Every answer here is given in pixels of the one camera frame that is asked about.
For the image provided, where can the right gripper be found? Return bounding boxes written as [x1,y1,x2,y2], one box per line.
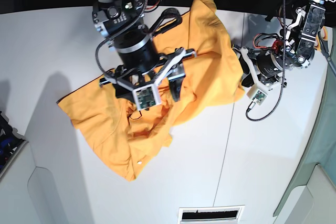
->
[99,47,196,102]

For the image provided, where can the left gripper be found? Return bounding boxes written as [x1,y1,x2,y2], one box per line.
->
[232,45,283,88]

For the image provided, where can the yellow t-shirt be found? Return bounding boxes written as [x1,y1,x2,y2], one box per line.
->
[58,0,244,181]

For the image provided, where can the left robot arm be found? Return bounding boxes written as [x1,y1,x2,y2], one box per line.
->
[239,0,335,88]

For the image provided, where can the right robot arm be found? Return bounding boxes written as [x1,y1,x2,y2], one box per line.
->
[92,0,196,110]

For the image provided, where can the bin with blue items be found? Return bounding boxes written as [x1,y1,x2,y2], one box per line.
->
[1,111,26,172]

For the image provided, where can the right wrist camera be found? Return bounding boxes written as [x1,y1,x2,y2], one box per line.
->
[132,83,161,111]

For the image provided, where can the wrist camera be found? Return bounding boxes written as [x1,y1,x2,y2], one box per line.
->
[247,83,268,105]
[132,83,161,111]

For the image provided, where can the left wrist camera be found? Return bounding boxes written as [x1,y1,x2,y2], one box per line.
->
[247,83,268,105]

